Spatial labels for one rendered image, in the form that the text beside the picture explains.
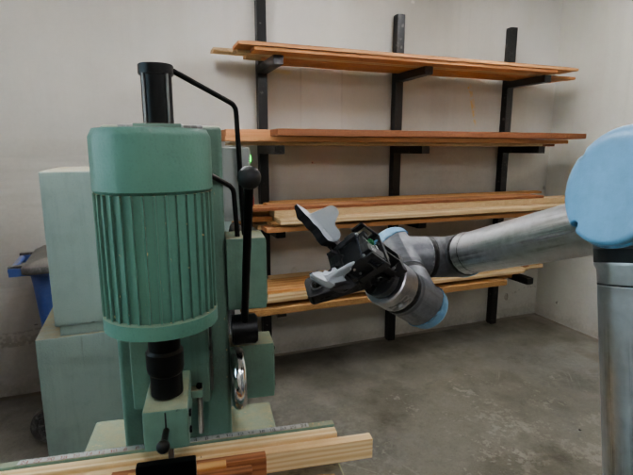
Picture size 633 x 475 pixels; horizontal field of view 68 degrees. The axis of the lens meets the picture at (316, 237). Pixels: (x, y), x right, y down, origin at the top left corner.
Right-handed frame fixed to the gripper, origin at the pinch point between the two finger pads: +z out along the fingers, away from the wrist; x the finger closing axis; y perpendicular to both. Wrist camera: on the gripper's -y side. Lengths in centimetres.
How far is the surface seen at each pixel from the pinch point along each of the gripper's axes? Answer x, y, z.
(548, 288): -161, -9, -363
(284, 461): 19.8, -29.6, -22.6
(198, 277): 2.8, -13.2, 8.8
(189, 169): -5.7, -2.9, 18.0
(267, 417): -2, -52, -42
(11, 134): -198, -162, 20
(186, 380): 6.8, -33.3, -3.9
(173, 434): 17.0, -33.0, -1.3
